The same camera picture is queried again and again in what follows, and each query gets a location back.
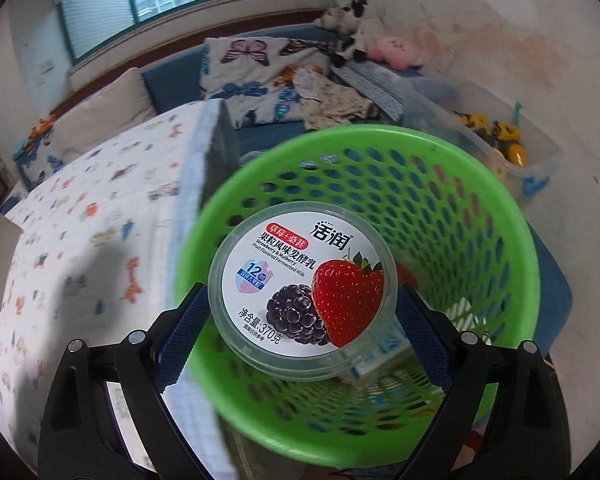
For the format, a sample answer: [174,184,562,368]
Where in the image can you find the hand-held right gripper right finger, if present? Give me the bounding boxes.
[395,284,571,480]

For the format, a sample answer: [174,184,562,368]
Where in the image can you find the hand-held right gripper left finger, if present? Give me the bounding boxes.
[37,282,241,480]

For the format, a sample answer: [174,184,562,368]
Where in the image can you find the clear plastic yogurt tub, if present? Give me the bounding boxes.
[207,201,398,377]

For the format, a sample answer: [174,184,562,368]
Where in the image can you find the green plastic mesh basket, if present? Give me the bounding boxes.
[172,124,541,448]

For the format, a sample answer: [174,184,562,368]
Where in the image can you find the blue white carton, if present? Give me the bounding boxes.
[347,317,413,383]

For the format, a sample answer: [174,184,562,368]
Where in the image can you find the animal print bed sheet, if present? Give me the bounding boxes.
[0,100,231,461]

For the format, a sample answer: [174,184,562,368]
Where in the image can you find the blue floor mat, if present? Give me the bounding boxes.
[527,220,573,356]

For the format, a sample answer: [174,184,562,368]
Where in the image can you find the orange toy car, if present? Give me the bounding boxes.
[27,115,58,141]

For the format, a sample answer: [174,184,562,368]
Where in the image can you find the beige pillow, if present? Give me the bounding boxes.
[50,67,158,166]

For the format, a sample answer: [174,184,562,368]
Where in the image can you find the yellow toy truck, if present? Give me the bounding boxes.
[455,112,491,136]
[490,120,528,166]

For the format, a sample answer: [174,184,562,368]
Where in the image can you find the clear plastic storage box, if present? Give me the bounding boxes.
[405,77,565,208]

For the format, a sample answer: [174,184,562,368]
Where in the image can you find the cream patterned cloth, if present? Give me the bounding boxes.
[292,67,381,128]

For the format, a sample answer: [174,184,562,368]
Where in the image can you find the blue white patterned cloth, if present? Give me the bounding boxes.
[330,62,411,121]

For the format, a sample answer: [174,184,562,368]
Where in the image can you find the green framed window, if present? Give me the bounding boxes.
[52,0,316,61]

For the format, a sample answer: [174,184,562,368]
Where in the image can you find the butterfly print blanket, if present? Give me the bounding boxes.
[200,36,331,131]

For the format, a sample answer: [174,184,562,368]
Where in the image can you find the pink round plush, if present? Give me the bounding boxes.
[369,35,425,71]

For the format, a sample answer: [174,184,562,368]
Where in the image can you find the black white cow plush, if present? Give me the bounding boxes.
[314,0,387,67]

